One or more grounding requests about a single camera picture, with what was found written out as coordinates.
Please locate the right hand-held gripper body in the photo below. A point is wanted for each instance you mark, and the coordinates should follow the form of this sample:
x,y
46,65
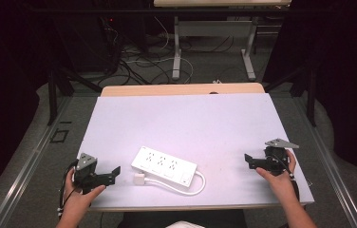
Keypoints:
x,y
274,160

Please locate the white table mat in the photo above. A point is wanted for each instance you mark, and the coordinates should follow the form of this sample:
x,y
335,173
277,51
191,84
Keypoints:
x,y
192,126

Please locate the black computer tower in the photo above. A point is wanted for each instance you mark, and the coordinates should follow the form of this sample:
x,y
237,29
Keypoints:
x,y
84,44

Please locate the person's right hand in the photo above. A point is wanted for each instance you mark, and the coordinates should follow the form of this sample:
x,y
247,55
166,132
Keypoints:
x,y
279,183

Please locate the white plug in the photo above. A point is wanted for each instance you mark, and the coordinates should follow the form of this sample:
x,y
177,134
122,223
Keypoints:
x,y
139,179

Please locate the white-legged desk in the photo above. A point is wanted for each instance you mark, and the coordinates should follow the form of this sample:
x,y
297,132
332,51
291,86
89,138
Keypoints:
x,y
214,28

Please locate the black metal stand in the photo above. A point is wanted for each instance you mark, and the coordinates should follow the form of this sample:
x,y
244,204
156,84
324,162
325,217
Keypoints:
x,y
310,95
53,95

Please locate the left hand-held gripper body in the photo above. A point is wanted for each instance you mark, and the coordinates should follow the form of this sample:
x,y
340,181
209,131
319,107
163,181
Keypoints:
x,y
86,171

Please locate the person's left hand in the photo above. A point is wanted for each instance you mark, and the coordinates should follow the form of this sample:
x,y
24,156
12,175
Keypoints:
x,y
80,198

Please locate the dark curtain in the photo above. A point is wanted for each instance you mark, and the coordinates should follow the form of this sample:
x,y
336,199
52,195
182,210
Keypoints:
x,y
5,88
347,79

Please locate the metal floor rail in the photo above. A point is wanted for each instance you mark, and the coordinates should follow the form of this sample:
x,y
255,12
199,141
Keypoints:
x,y
328,171
24,171

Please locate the wooden table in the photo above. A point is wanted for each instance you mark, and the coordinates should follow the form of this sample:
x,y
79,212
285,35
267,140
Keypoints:
x,y
179,89

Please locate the white power strip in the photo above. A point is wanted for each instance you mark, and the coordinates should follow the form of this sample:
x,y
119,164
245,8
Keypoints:
x,y
164,164

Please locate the black floor socket frame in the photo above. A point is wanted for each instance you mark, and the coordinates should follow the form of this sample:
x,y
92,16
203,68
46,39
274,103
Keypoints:
x,y
59,136

